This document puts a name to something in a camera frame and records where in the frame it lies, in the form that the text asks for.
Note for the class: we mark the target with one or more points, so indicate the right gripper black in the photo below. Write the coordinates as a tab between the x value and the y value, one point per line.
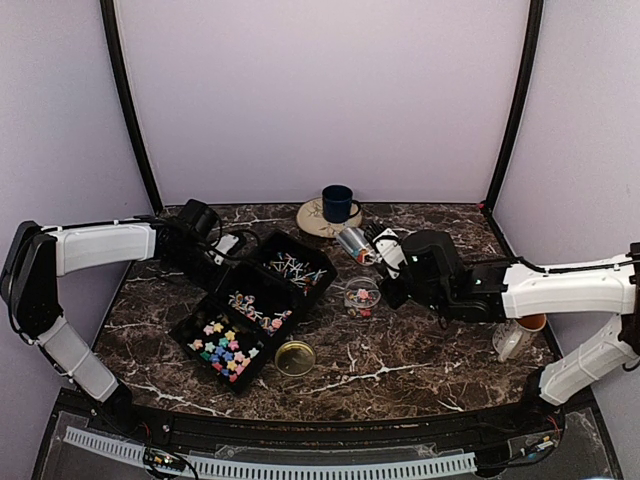
394	298

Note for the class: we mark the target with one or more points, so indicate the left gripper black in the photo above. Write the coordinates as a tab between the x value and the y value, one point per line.
215	283

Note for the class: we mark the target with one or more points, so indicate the clear plastic jar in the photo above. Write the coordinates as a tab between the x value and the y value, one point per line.
361	295

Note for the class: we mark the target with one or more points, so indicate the black three-compartment candy tray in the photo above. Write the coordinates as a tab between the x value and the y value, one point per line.
238	327

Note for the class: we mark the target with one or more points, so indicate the metal scoop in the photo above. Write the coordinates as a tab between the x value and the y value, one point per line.
352	240

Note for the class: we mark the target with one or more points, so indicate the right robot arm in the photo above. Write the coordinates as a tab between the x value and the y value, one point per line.
425	267

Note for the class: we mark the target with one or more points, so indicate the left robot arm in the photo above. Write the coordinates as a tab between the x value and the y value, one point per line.
54	271

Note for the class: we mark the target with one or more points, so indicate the dark blue mug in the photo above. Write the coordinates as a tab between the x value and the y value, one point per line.
338	204

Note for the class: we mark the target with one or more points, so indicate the beige ceramic plate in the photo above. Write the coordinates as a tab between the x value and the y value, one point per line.
310	219

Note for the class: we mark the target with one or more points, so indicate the gold jar lid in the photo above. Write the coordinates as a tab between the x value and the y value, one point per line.
295	358

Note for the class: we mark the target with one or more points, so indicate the white mug yellow inside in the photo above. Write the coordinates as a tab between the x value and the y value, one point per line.
516	335

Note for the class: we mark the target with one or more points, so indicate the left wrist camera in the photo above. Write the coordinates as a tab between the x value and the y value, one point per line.
222	247

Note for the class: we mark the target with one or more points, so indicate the white slotted cable duct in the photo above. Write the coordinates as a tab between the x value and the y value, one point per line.
163	463

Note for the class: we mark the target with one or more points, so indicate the left black frame post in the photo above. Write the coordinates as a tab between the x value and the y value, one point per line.
124	92

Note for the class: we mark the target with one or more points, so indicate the black frame post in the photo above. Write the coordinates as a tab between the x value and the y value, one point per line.
124	92
524	74

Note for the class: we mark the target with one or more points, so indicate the right black frame post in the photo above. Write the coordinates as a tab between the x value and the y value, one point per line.
524	74

